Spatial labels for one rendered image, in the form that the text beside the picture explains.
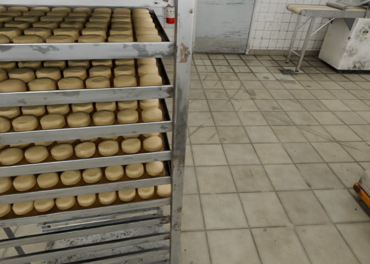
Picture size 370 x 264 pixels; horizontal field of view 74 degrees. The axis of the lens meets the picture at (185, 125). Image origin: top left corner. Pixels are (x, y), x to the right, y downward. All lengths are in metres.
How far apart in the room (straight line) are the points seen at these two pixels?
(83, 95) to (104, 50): 0.10
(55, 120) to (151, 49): 0.28
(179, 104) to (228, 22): 4.33
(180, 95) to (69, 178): 0.39
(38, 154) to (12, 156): 0.06
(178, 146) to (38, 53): 0.33
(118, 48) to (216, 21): 4.30
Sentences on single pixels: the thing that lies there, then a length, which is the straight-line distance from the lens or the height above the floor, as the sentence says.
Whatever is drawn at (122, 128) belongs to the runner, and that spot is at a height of 1.15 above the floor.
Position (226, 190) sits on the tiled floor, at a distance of 1.99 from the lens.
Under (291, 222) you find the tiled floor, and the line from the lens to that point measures 1.96.
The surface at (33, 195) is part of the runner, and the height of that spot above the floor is 0.97.
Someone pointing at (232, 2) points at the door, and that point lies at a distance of 4.77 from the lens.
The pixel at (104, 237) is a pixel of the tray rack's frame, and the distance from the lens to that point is 1.59.
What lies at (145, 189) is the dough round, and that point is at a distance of 0.78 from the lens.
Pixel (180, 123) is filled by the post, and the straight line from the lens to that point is 0.54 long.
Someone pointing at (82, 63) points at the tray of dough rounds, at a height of 1.24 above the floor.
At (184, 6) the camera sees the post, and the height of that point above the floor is 1.40.
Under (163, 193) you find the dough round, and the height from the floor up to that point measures 0.88.
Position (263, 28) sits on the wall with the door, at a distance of 5.00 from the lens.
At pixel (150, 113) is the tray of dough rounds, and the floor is 1.15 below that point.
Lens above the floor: 1.47
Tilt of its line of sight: 34 degrees down
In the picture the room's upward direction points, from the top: 3 degrees clockwise
